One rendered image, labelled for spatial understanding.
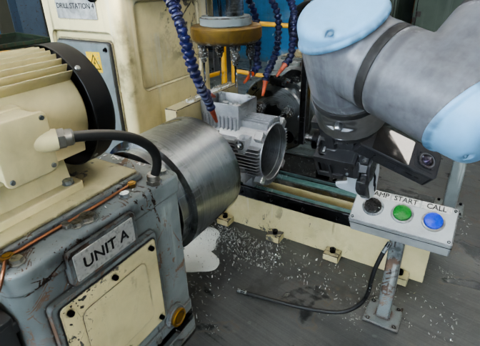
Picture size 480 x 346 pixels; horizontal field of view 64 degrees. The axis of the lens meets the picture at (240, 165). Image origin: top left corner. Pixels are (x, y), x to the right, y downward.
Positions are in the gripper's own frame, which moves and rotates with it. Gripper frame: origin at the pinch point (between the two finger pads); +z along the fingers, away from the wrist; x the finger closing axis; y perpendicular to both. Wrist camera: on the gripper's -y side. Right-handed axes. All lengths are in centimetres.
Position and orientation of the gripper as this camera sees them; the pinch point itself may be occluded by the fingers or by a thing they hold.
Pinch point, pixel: (372, 192)
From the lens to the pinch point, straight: 69.3
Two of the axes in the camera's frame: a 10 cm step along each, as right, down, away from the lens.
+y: -8.6, -2.1, 4.7
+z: 3.0, 5.3, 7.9
